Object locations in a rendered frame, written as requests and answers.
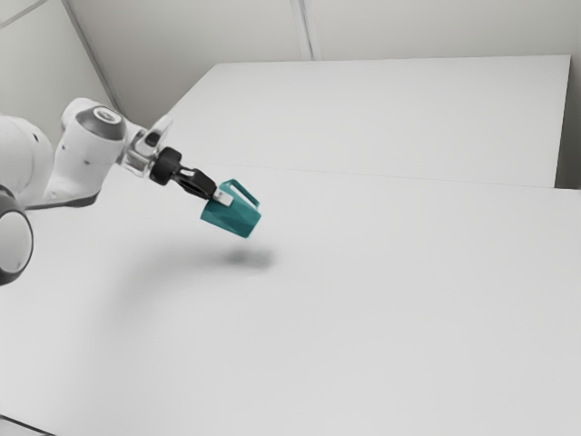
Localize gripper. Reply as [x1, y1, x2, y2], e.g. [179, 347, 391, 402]
[150, 146, 234, 207]

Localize teal faceted mug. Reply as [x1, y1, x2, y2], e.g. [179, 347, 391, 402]
[200, 178, 264, 239]

